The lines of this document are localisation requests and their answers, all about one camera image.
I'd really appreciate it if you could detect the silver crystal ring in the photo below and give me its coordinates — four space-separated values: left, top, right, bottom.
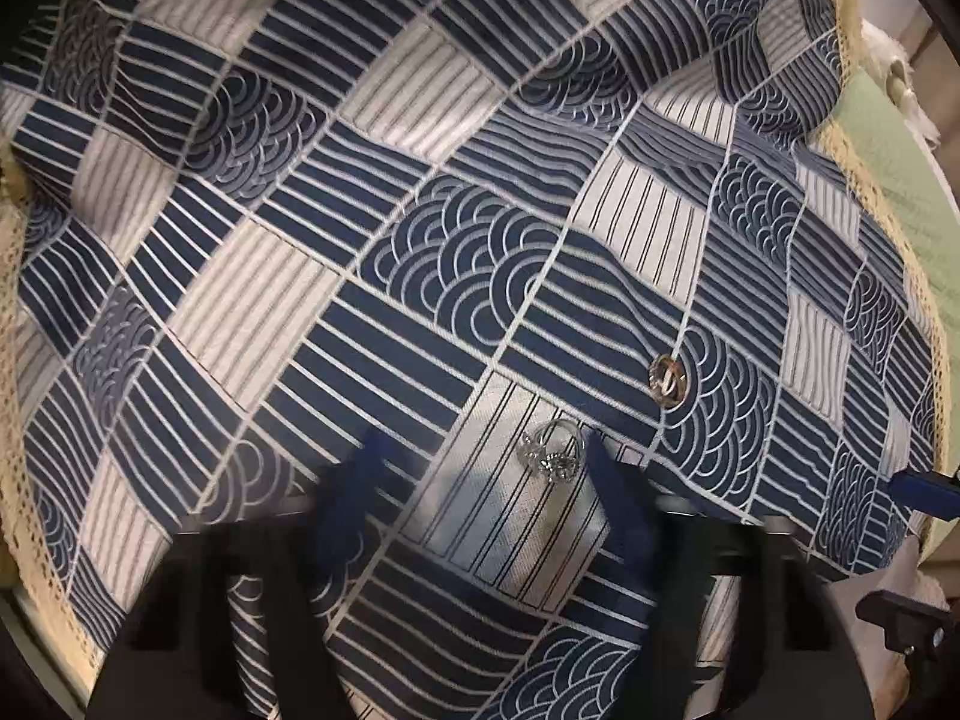
515 418 587 485

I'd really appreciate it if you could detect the light green bedspread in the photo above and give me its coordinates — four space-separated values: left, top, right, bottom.
839 67 960 361

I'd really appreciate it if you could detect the navy white patterned cloth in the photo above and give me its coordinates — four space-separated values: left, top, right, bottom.
2 0 949 718

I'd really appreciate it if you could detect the gold silver band ring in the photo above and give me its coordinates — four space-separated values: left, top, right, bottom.
647 354 687 410

